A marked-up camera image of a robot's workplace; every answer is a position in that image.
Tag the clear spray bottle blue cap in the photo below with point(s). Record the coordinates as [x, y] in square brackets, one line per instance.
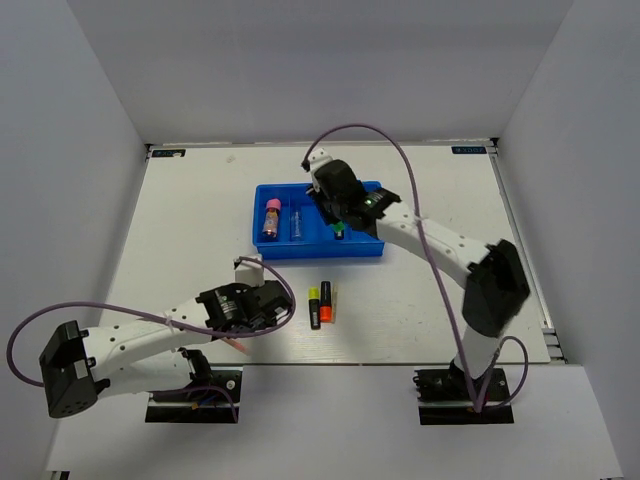
[296, 223]

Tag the blue compartment tray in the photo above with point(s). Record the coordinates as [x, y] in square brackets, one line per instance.
[318, 239]

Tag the slim pink highlighter pen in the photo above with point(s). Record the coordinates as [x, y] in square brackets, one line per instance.
[237, 346]

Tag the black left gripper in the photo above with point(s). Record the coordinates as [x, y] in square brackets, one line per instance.
[241, 289]

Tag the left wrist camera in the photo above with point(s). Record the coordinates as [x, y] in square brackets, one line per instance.
[249, 273]

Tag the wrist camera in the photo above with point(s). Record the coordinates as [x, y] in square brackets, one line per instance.
[249, 273]
[315, 159]

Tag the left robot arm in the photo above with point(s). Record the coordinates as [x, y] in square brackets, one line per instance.
[158, 354]

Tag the right corner label sticker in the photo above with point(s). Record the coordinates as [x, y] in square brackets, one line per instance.
[468, 150]

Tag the orange highlighter black body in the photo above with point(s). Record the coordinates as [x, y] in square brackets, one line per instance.
[326, 303]

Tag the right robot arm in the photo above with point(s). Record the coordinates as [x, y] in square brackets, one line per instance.
[491, 275]

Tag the green highlighter black body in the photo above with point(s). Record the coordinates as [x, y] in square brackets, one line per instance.
[338, 230]

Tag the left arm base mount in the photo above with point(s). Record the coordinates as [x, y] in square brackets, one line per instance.
[216, 403]

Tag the corner label sticker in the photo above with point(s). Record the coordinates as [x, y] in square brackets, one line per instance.
[468, 150]
[168, 153]

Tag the yellow highlighter black body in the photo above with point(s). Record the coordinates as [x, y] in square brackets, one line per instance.
[314, 308]

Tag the left corner label sticker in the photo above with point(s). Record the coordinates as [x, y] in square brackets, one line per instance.
[168, 153]

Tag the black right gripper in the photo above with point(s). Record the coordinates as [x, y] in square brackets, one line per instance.
[318, 195]

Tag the pink-capped marker tube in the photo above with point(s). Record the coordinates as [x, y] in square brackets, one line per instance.
[270, 228]

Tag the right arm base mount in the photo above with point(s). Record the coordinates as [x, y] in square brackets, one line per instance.
[443, 399]

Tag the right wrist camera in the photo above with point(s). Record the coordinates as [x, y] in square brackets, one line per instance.
[315, 159]

